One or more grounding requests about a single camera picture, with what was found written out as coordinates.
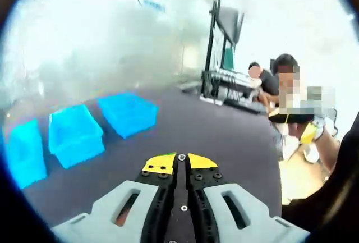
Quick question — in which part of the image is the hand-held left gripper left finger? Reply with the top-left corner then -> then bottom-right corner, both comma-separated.
52,152 -> 179,243

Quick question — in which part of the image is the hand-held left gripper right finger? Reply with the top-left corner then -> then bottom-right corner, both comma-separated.
185,153 -> 311,243

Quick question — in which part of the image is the blue plastic bin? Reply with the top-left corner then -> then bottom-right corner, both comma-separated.
2,118 -> 48,190
47,103 -> 106,169
96,91 -> 160,140

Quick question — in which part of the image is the black equipment stand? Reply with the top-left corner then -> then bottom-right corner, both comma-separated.
200,70 -> 271,116

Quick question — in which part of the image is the person's black shirt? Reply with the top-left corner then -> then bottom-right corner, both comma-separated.
282,130 -> 359,243

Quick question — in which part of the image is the white device with ports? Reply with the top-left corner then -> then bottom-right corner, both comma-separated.
201,67 -> 263,88

